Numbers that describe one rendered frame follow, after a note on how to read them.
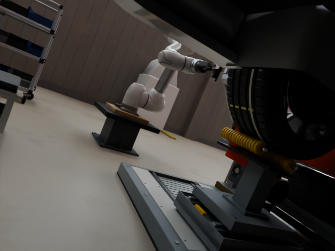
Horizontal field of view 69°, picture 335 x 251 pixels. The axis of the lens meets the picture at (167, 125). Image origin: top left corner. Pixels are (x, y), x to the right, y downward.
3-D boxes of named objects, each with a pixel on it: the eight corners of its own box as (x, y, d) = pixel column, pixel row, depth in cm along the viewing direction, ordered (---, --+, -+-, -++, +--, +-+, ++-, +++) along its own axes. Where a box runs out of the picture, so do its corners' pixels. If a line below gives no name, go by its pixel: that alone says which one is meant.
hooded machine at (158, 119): (150, 126, 487) (174, 67, 477) (162, 134, 438) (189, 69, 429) (120, 115, 454) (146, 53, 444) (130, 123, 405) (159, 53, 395)
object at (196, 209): (214, 259, 87) (225, 235, 86) (172, 205, 118) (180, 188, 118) (296, 266, 109) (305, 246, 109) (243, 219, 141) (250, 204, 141)
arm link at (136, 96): (119, 101, 223) (128, 78, 221) (136, 107, 232) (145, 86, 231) (125, 104, 209) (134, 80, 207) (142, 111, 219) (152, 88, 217)
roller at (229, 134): (258, 155, 97) (264, 142, 97) (216, 134, 123) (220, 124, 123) (267, 158, 100) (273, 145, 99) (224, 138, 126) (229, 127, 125)
